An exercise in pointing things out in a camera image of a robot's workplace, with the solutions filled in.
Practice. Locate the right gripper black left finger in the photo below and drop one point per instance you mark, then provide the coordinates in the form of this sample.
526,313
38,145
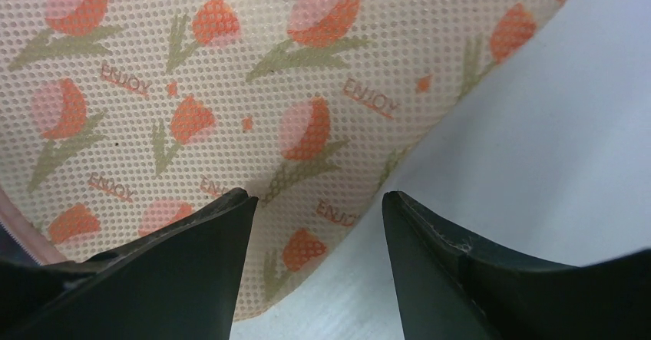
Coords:
180,282

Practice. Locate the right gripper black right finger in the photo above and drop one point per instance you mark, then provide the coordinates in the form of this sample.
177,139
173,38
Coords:
452,283

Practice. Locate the floral mesh laundry bag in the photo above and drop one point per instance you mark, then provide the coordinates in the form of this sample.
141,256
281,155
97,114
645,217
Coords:
119,117

